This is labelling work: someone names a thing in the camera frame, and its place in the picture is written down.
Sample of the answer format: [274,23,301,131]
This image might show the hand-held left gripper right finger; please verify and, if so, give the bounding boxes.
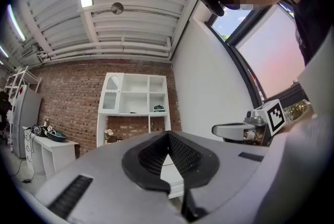
[168,131,270,224]

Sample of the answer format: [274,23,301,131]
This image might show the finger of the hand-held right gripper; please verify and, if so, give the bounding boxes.
[211,122,258,144]

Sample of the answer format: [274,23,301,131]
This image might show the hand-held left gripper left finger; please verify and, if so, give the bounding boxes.
[33,131,189,224]

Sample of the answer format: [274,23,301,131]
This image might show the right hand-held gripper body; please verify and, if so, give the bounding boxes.
[243,99,288,147]

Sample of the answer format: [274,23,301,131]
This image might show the person's right forearm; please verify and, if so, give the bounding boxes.
[283,107,318,137]

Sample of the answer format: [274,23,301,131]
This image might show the flower vase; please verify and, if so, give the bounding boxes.
[103,128,117,144]

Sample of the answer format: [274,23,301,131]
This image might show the white table with drawers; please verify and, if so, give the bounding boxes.
[159,152,185,199]

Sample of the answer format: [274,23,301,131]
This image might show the white side desk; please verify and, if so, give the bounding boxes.
[22,125,79,179]

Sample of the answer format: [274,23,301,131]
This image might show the large window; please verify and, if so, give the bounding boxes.
[208,0,313,121]

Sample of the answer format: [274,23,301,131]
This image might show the blue basin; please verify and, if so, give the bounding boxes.
[42,130,68,143]

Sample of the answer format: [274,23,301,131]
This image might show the white shelf cabinet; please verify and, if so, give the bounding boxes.
[97,72,172,148]

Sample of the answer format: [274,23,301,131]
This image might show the grey refrigerator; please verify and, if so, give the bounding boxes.
[11,84,43,159]

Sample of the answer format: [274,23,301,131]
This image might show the person's black shirt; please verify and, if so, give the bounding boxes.
[283,0,334,65]

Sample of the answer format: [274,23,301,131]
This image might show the black office chair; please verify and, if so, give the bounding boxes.
[0,90,11,132]

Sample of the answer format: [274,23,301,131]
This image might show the white metal rack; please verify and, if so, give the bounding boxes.
[3,65,43,103]

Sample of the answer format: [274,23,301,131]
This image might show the white ceiling pipes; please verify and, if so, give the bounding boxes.
[35,37,172,62]

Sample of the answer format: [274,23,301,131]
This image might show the round ceiling disc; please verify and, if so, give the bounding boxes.
[111,2,124,15]

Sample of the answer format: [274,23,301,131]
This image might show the black floor cable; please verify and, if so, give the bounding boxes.
[11,132,37,183]

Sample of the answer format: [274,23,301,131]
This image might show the black head-mounted camera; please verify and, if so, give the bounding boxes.
[199,0,225,18]

